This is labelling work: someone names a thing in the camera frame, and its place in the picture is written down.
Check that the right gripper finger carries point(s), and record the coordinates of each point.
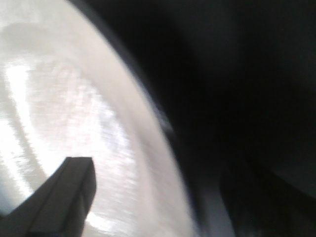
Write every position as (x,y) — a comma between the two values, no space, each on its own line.
(59,207)

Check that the beige round plate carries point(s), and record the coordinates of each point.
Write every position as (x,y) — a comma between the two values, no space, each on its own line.
(65,92)

